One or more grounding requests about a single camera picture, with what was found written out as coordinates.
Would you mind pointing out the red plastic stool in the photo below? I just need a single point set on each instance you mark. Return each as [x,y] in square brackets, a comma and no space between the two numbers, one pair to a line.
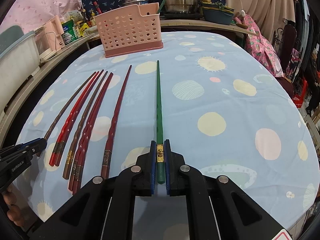
[300,97]

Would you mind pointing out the yellow condiment packet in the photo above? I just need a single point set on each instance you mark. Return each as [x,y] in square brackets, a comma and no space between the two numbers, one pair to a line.
[83,27]

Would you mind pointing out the pink perforated utensil basket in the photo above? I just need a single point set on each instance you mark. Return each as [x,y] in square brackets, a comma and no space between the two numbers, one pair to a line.
[125,30]

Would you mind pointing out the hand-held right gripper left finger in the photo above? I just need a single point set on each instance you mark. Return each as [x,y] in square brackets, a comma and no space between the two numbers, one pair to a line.
[152,165]

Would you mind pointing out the dark red chopstick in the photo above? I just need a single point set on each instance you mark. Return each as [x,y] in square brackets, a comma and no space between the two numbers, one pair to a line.
[77,181]
[71,178]
[110,140]

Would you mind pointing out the brown chopstick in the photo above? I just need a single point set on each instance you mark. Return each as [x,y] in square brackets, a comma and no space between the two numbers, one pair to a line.
[70,105]
[66,170]

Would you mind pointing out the pink spotted curtain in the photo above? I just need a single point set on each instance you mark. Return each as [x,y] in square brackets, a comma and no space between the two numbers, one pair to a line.
[37,0]

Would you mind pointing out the pink patterned apron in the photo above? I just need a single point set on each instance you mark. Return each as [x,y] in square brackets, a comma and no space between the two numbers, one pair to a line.
[260,47]

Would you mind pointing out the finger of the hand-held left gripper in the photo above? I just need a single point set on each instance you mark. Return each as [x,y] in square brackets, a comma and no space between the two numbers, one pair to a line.
[35,146]

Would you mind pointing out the black induction cooker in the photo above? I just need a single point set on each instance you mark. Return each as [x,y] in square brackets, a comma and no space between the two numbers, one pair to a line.
[185,15]

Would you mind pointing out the pink electric kettle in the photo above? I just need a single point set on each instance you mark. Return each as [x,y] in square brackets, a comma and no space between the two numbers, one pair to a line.
[53,33]

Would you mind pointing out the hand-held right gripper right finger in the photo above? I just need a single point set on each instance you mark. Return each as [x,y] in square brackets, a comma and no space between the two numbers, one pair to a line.
[167,165]

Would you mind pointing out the clear plastic food container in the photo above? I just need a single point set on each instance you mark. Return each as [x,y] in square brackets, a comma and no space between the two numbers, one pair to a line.
[90,30]

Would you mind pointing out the blue bowl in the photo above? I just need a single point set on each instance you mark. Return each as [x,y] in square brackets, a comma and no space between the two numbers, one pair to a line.
[217,17]

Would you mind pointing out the white bin with blue lid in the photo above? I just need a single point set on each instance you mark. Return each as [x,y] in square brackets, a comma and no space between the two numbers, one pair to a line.
[17,62]

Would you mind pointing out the dark metal chair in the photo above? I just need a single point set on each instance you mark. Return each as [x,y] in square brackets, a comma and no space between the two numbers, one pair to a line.
[290,42]

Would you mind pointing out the person's left hand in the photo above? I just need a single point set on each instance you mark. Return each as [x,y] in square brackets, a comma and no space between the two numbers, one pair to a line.
[12,205]

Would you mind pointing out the white green package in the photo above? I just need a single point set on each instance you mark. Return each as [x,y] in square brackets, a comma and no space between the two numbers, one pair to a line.
[72,15]

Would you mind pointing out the beige curtain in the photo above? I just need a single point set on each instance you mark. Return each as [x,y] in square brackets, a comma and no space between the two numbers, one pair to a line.
[262,0]

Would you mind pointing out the dark sauce bottle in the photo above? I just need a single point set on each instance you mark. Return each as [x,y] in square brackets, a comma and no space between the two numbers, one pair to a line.
[85,16]

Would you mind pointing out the green label bottle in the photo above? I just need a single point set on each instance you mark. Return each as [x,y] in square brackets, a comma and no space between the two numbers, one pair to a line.
[68,33]

